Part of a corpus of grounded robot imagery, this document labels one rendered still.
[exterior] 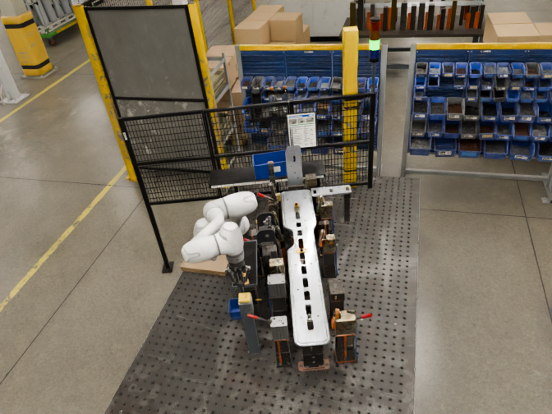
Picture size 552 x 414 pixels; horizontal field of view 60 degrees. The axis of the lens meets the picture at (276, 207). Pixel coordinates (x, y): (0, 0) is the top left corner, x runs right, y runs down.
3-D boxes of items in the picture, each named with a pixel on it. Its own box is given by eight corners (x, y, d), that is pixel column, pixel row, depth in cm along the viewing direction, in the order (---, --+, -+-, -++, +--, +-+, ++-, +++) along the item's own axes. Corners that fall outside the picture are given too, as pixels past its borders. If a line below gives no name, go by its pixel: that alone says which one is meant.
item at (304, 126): (317, 147, 371) (315, 111, 352) (288, 149, 372) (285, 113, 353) (317, 145, 373) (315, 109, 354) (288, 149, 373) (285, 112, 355)
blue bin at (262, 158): (295, 174, 364) (294, 159, 356) (255, 180, 363) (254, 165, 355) (292, 163, 377) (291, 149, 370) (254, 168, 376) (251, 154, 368)
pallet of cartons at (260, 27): (292, 100, 709) (287, 29, 645) (242, 98, 732) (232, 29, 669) (312, 69, 798) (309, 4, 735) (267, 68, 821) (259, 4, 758)
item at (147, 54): (236, 181, 550) (204, -1, 429) (232, 188, 540) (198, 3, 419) (132, 174, 584) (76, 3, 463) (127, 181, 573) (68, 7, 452)
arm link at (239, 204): (214, 223, 349) (243, 214, 354) (222, 243, 346) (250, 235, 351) (219, 192, 276) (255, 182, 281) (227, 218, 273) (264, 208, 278)
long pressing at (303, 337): (336, 343, 244) (336, 342, 243) (292, 347, 244) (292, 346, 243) (310, 189, 354) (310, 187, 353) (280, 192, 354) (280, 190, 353)
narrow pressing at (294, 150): (303, 184, 358) (300, 144, 337) (287, 186, 358) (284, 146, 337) (303, 184, 358) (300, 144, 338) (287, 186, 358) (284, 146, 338)
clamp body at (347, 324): (360, 363, 266) (361, 321, 245) (333, 365, 267) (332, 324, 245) (356, 347, 275) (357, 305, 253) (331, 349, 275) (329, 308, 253)
